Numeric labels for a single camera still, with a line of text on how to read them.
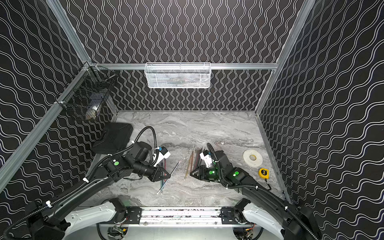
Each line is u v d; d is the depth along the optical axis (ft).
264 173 2.82
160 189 2.73
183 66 3.02
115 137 3.29
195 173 2.48
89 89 3.26
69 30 2.51
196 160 3.09
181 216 2.50
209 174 2.18
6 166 1.66
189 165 3.03
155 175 1.95
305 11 2.31
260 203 1.84
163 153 2.13
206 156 2.39
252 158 3.12
